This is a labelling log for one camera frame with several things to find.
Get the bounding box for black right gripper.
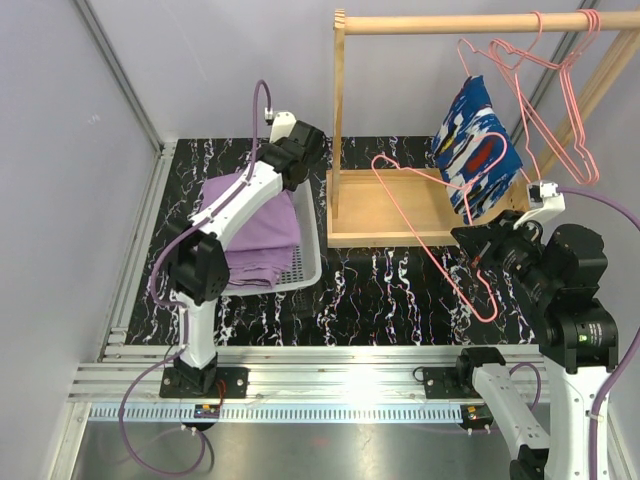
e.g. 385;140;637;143
452;208;559;299

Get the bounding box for blue patterned trousers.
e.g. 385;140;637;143
431;76;522;225

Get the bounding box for purple trousers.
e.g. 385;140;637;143
192;162;301;290

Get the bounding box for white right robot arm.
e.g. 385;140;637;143
451;210;619;479

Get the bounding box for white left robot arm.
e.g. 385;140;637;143
159;114;325;397

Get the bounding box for wooden clothes rack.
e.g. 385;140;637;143
327;9;639;248

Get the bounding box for white perforated plastic basket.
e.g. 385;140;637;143
193;174;320;301

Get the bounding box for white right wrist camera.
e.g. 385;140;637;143
514;180;566;229

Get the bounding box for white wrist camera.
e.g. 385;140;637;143
514;180;566;229
264;107;297;143

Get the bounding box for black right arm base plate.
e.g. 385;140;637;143
412;366;468;400

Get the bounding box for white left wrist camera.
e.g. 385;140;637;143
264;107;297;143

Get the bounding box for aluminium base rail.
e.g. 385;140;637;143
69;345;550;424

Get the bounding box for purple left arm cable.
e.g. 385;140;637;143
118;79;274;474

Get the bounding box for aluminium corner frame post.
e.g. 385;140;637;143
69;0;177;161

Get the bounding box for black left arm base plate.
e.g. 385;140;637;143
159;367;249;400

